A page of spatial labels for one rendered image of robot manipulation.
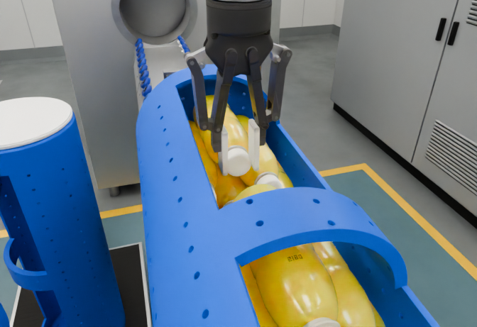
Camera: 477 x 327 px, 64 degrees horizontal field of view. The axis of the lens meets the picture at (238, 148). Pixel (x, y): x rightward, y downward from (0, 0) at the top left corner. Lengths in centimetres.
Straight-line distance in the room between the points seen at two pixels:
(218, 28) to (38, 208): 77
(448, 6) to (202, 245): 217
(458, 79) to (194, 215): 207
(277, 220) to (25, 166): 76
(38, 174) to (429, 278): 174
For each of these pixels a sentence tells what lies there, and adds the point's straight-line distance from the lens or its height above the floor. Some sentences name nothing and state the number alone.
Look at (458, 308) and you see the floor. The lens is 205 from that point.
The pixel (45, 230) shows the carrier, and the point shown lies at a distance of 113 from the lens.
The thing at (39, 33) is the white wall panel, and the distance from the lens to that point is 516.
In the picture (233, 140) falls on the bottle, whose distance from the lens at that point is 56.
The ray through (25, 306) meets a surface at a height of 15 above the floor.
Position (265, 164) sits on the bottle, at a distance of 61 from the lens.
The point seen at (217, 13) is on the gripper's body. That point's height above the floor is 138.
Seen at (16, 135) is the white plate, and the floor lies 104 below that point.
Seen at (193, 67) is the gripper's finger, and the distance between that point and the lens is 46.
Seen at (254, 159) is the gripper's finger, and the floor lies 118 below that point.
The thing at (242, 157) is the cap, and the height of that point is 118.
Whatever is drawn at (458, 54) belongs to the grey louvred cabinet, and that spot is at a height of 86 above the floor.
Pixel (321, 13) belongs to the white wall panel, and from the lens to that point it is 576.
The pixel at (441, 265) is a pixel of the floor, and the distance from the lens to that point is 220.
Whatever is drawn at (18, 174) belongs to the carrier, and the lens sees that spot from 103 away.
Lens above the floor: 147
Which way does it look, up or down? 32 degrees down
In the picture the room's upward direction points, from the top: straight up
